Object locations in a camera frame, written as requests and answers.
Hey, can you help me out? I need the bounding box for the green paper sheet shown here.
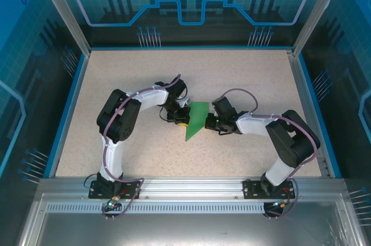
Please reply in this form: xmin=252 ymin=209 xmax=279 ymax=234
xmin=184 ymin=102 xmax=210 ymax=142

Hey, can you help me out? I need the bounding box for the blue table edge strip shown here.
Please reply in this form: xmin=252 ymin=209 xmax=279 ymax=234
xmin=295 ymin=53 xmax=343 ymax=179
xmin=43 ymin=53 xmax=89 ymax=179

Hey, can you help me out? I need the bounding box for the grey metal tray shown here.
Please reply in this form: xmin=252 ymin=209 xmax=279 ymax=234
xmin=17 ymin=193 xmax=363 ymax=246

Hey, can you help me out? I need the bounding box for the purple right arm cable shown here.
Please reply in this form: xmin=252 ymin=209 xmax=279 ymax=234
xmin=221 ymin=88 xmax=320 ymax=218

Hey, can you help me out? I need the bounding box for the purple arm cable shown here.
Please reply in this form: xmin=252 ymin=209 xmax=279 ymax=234
xmin=101 ymin=74 xmax=183 ymax=220
xmin=221 ymin=88 xmax=320 ymax=218

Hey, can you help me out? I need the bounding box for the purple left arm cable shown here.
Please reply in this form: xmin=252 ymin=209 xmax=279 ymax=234
xmin=101 ymin=74 xmax=183 ymax=220

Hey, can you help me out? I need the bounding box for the aluminium frame rail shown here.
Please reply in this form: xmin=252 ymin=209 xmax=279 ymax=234
xmin=37 ymin=176 xmax=347 ymax=202

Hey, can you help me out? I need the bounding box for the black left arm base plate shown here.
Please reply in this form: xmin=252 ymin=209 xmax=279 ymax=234
xmin=88 ymin=180 xmax=142 ymax=200

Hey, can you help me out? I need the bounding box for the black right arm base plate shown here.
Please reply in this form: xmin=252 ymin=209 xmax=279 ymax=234
xmin=242 ymin=179 xmax=297 ymax=200

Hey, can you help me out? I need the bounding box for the aluminium side rail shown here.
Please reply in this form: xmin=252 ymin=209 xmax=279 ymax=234
xmin=285 ymin=49 xmax=331 ymax=178

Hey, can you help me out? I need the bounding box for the slotted grey cable duct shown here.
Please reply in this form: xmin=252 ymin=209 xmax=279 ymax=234
xmin=45 ymin=202 xmax=290 ymax=215

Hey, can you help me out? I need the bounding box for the cable connector with green light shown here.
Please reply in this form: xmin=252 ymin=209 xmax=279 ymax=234
xmin=271 ymin=198 xmax=290 ymax=209
xmin=106 ymin=195 xmax=122 ymax=209

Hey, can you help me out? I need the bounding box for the thin black cable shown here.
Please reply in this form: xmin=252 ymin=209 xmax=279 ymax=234
xmin=83 ymin=173 xmax=98 ymax=189

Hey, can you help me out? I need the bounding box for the aluminium frame post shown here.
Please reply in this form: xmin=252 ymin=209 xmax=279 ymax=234
xmin=31 ymin=0 xmax=93 ymax=55
xmin=291 ymin=0 xmax=348 ymax=55

